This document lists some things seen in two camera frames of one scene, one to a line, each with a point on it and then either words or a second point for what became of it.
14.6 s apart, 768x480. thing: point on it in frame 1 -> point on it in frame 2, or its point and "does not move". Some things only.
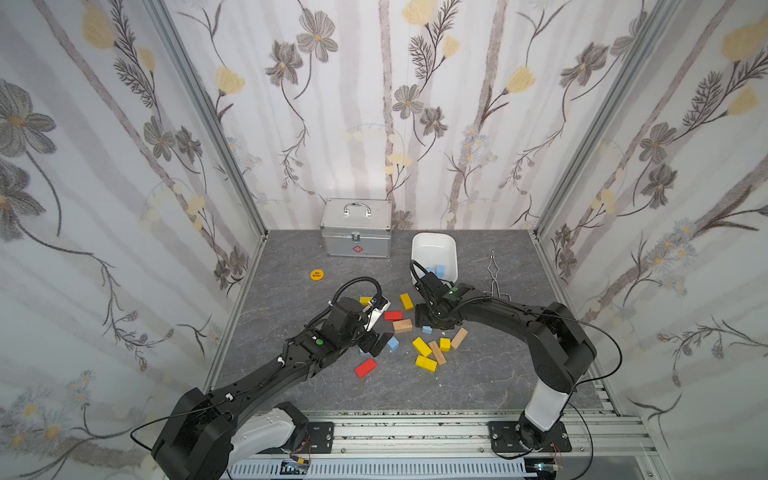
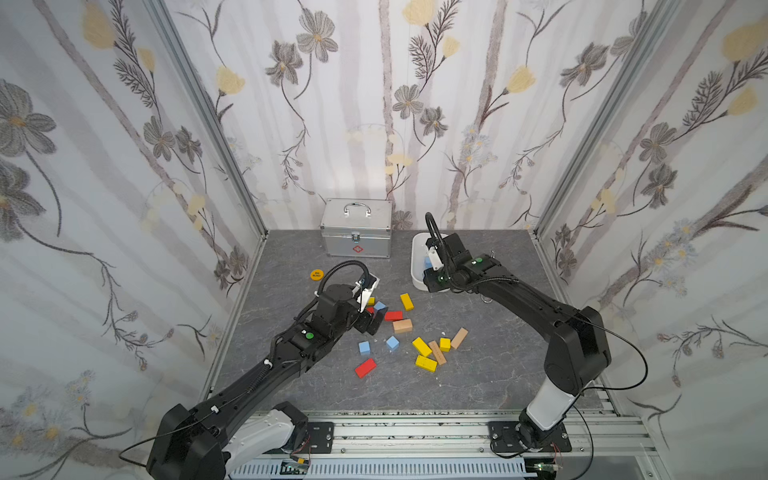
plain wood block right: [459, 338] does not move
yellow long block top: [407, 302] does not move
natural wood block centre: [402, 326] does not move
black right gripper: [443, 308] -> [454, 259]
